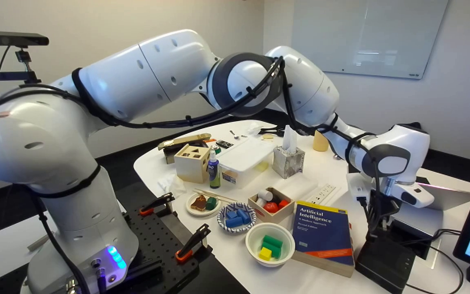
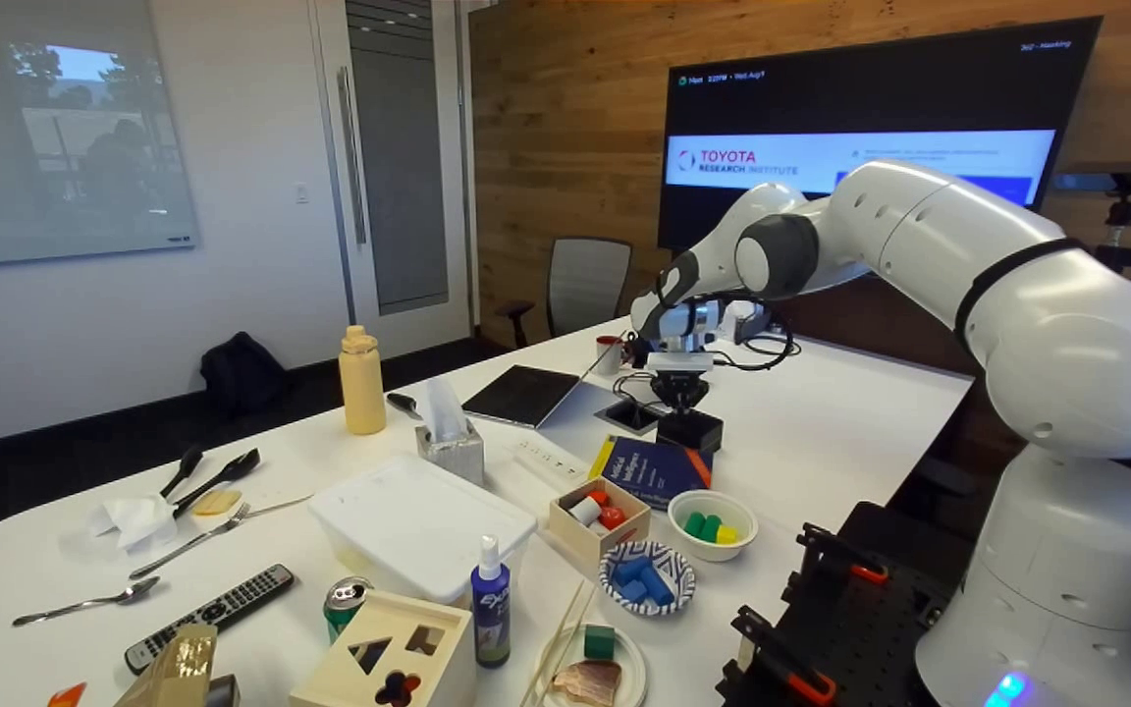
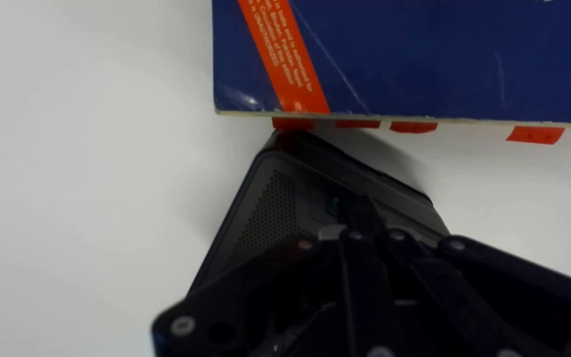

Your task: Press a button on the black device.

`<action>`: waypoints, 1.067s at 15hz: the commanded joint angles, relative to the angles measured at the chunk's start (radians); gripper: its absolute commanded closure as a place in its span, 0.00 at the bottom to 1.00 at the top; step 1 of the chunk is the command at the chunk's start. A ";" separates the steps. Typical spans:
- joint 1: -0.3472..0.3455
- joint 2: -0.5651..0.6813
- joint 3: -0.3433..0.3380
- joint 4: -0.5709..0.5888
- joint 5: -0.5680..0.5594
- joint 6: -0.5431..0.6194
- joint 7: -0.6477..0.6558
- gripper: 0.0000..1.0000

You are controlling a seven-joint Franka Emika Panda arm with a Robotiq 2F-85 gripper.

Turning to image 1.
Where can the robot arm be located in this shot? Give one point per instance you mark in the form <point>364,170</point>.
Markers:
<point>96,81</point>

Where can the black device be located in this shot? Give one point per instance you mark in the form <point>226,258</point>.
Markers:
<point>384,263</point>

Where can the white sheet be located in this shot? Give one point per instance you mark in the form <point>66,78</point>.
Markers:
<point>14,249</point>

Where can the black remote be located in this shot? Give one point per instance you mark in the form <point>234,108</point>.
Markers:
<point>224,144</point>

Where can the red block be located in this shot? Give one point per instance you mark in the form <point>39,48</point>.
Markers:
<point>283,203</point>

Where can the silver laptop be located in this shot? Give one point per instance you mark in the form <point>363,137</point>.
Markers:
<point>447,198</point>

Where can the white bowl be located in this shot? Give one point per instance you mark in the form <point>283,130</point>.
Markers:
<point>255,253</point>

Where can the white power strip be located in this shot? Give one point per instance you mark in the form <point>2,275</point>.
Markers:
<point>322,194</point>

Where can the blue patterned bowl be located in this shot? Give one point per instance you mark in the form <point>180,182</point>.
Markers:
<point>229,228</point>

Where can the whiteboard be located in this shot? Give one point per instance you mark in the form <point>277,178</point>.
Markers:
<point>365,36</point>

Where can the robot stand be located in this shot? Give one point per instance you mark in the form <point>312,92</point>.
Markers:
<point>153,245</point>

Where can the camera on mount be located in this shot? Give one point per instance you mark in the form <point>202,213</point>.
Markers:
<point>14,38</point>

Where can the blue spray bottle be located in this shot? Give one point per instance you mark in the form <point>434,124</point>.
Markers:
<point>214,173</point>

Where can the red ball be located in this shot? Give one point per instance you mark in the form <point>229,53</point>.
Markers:
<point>271,207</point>

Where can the small white plate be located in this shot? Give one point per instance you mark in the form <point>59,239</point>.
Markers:
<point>196,213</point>

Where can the silver tissue box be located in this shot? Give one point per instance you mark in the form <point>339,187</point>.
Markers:
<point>288,161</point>

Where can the blue book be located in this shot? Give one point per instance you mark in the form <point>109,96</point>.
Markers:
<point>322,237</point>

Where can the black and orange clamp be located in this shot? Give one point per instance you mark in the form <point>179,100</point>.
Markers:
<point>157,203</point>
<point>192,244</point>

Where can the wooden shape sorter box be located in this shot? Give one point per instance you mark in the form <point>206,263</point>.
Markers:
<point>192,165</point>

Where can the small green block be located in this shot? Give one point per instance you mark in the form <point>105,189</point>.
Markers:
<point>211,203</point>

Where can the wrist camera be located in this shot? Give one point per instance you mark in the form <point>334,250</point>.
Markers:
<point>357,187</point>

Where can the open wooden box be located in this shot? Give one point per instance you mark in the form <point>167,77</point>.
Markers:
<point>278,214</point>

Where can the white lidded plastic container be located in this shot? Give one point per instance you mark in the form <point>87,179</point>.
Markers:
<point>245,161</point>

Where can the beige cup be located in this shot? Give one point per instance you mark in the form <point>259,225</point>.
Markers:
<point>320,142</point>

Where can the clear plastic bag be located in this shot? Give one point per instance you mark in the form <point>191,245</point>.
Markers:
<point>171,185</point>

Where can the yellow block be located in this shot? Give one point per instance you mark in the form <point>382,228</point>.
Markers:
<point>264,254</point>

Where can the pair of wooden chopsticks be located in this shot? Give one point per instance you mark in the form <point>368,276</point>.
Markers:
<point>214,196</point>

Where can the metal spoon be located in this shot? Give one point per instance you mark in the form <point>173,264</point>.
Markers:
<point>235,134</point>

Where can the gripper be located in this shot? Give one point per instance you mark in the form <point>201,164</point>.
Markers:
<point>385,204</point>

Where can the heap of blue blocks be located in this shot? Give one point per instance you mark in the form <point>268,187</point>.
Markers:
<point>237,217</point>

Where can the white cylinder block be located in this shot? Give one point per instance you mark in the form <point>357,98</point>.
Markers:
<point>265,194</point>

